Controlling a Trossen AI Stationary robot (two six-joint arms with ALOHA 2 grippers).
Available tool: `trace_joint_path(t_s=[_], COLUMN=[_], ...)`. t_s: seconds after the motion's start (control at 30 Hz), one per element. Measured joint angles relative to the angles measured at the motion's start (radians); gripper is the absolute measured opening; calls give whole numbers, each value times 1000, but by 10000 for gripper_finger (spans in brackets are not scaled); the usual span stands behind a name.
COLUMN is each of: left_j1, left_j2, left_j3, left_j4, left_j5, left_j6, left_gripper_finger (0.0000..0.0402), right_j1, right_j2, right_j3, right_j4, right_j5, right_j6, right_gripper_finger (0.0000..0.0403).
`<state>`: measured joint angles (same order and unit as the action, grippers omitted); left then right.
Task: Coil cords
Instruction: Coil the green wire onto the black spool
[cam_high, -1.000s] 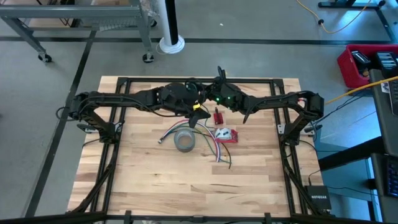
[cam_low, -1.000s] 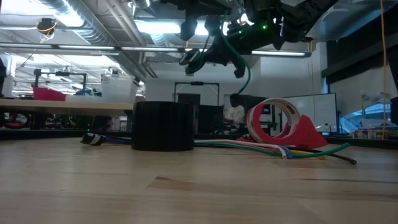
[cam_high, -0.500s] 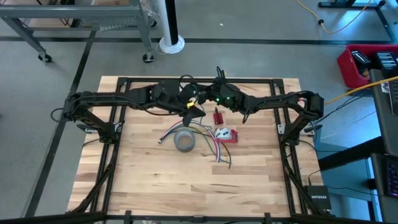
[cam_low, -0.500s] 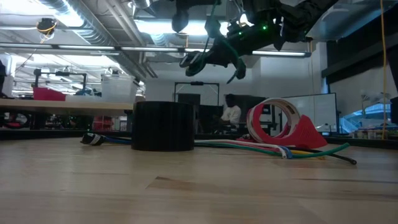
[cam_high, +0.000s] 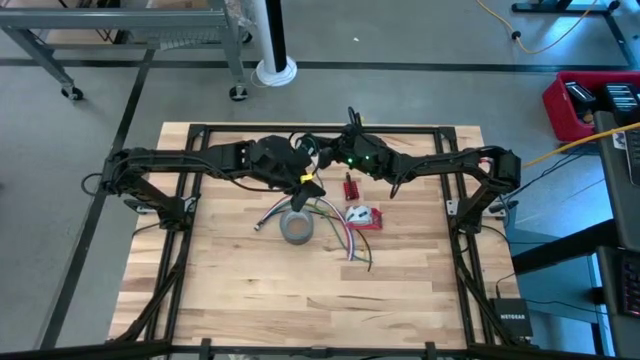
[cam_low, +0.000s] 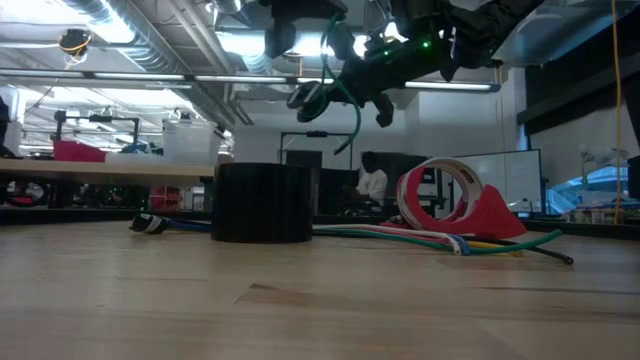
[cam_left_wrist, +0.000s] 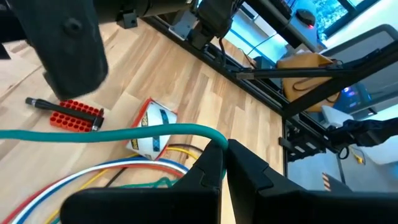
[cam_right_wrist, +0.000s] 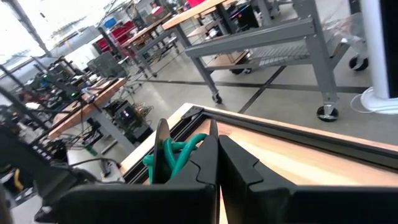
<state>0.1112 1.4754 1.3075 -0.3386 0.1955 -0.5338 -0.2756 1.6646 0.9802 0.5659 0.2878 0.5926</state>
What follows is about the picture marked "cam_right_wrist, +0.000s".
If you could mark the wooden top workbench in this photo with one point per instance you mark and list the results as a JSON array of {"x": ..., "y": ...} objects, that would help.
[
  {"x": 90, "y": 105},
  {"x": 146, "y": 32}
]

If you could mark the black computer tower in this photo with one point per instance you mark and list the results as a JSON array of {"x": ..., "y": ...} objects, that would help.
[{"x": 127, "y": 119}]

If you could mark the grey metal wheeled workbench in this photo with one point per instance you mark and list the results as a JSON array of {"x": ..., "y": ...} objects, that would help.
[{"x": 248, "y": 37}]

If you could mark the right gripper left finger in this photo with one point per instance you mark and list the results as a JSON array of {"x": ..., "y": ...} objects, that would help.
[{"x": 202, "y": 180}]

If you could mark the white pillar with black stripe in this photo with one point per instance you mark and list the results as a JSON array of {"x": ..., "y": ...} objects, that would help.
[{"x": 374, "y": 46}]

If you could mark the red storage bins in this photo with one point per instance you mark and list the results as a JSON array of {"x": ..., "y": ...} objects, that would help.
[{"x": 119, "y": 32}]

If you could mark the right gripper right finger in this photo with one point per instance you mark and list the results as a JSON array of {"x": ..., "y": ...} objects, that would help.
[{"x": 245, "y": 186}]

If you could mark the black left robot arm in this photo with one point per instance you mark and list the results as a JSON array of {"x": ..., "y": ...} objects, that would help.
[{"x": 31, "y": 161}]

